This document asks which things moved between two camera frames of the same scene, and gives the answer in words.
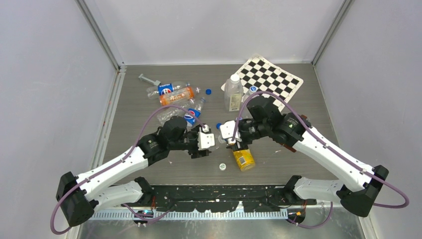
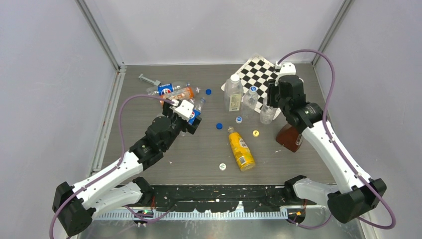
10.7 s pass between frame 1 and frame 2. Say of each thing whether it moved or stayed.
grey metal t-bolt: stayed
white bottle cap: stayed
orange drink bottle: stayed
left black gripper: moved
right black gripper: moved
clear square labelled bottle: stayed
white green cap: stayed
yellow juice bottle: stayed
